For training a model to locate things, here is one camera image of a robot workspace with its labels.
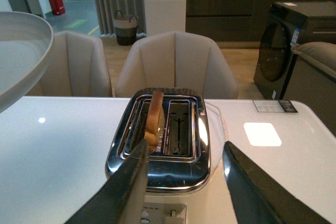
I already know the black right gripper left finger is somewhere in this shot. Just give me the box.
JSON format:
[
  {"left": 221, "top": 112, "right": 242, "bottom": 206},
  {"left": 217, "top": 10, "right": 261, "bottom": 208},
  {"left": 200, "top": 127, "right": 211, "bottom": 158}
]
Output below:
[{"left": 66, "top": 140, "right": 149, "bottom": 223}]

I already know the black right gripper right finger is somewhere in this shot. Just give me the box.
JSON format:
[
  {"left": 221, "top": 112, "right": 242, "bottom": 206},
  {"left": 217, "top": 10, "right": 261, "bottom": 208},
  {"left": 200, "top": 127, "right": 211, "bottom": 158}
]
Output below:
[{"left": 223, "top": 141, "right": 329, "bottom": 223}]

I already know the brown bread slice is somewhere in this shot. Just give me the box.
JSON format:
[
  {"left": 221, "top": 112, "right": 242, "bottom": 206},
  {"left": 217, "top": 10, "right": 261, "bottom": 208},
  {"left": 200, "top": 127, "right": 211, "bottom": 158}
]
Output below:
[{"left": 144, "top": 91, "right": 165, "bottom": 154}]

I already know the white round plate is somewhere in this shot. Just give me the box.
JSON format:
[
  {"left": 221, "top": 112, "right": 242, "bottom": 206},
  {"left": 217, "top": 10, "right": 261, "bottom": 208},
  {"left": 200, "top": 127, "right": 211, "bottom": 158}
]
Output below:
[{"left": 1, "top": 11, "right": 54, "bottom": 112}]

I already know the cream chrome two-slot toaster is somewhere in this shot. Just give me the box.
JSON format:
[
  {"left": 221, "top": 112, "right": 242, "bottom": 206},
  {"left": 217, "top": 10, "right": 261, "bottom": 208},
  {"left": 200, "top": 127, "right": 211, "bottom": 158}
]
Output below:
[{"left": 104, "top": 88, "right": 211, "bottom": 224}]

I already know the black white table label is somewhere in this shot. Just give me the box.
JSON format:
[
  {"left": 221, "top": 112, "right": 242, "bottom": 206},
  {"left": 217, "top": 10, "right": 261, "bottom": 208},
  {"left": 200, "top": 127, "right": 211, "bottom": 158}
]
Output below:
[{"left": 253, "top": 100, "right": 298, "bottom": 113}]

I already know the grey sofa armrest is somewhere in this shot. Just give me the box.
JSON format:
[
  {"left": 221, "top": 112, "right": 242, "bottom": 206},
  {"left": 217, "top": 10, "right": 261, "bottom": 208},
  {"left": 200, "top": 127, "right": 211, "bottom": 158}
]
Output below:
[{"left": 284, "top": 42, "right": 335, "bottom": 134}]

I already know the beige chair left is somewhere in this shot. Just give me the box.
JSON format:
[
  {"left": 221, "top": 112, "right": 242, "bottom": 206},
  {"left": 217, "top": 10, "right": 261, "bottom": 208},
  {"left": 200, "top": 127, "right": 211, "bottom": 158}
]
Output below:
[{"left": 27, "top": 31, "right": 112, "bottom": 98}]

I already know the woven laundry basket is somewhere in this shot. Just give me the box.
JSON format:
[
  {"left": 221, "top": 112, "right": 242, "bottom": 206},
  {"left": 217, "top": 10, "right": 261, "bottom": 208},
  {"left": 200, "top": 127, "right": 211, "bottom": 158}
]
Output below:
[{"left": 112, "top": 10, "right": 138, "bottom": 46}]

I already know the dark front-load washing machine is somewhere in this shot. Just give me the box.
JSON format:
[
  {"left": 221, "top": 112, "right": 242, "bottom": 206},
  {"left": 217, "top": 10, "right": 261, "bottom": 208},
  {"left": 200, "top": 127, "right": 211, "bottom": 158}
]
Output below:
[{"left": 254, "top": 2, "right": 335, "bottom": 100}]

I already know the dark kitchen counter cabinet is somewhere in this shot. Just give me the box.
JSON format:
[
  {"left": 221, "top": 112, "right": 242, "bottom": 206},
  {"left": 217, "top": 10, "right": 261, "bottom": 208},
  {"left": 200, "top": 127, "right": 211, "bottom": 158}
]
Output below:
[{"left": 186, "top": 0, "right": 335, "bottom": 47}]

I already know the white tall cabinet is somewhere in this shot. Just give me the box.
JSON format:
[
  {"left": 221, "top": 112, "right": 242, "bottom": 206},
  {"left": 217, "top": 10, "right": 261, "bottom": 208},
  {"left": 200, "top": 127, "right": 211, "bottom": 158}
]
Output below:
[{"left": 144, "top": 0, "right": 186, "bottom": 36}]

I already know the red bin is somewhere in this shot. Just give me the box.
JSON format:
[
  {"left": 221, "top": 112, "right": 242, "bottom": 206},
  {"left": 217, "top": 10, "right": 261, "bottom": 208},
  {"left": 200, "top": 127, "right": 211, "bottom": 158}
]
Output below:
[{"left": 49, "top": 0, "right": 66, "bottom": 15}]

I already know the white toaster power cable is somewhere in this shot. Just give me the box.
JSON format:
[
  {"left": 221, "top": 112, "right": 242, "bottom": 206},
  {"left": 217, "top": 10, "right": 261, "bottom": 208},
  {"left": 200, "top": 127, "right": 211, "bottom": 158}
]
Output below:
[{"left": 205, "top": 100, "right": 228, "bottom": 167}]

